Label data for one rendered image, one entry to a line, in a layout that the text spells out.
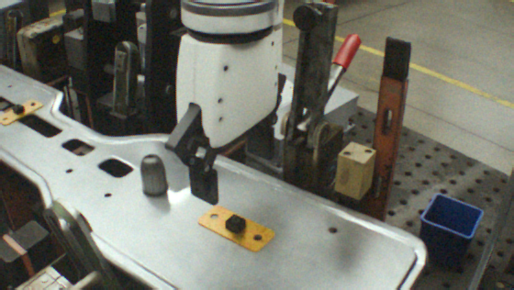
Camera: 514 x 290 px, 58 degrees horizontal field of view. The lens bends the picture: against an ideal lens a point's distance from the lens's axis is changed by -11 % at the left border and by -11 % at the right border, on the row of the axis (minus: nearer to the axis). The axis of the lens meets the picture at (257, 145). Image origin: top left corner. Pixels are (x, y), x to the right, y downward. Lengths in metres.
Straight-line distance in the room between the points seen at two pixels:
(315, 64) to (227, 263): 0.25
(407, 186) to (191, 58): 0.82
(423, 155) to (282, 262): 0.81
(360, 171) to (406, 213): 0.53
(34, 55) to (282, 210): 0.62
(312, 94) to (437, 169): 0.69
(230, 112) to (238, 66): 0.04
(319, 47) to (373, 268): 0.25
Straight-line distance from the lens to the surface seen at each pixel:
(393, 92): 0.56
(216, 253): 0.55
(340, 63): 0.66
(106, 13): 0.85
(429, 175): 1.23
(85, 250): 0.47
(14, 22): 1.11
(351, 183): 0.59
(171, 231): 0.58
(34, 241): 0.62
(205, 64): 0.42
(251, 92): 0.46
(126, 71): 0.81
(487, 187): 1.24
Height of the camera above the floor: 1.38
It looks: 32 degrees down
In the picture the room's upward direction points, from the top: straight up
